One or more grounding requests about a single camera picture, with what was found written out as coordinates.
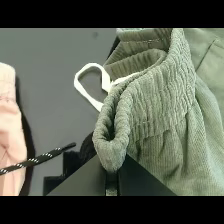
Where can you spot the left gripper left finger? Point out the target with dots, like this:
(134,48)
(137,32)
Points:
(86,181)

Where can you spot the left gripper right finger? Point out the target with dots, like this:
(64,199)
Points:
(140,181)

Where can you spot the olive green pants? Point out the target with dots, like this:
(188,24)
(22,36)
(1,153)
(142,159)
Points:
(160,110)

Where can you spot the pale pink garment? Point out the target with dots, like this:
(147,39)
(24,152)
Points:
(10,133)

